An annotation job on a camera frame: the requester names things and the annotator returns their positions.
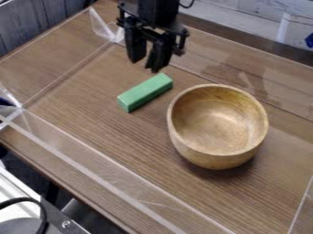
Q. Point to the green rectangular block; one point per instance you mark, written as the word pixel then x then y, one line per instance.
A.
pixel 145 92

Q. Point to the blue object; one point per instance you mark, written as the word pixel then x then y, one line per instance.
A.
pixel 309 41

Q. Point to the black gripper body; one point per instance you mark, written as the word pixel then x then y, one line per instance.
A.
pixel 156 18

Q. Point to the brown wooden bowl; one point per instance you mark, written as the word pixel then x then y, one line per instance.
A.
pixel 217 125

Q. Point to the grey metal bracket with screw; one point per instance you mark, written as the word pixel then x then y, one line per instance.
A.
pixel 61 224

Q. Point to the clear acrylic front barrier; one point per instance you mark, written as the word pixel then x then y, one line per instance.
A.
pixel 117 192

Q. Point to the clear acrylic corner bracket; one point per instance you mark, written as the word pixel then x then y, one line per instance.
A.
pixel 106 30

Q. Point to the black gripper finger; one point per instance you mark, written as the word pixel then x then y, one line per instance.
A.
pixel 161 54
pixel 135 43

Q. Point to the white container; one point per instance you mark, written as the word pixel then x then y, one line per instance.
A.
pixel 296 26

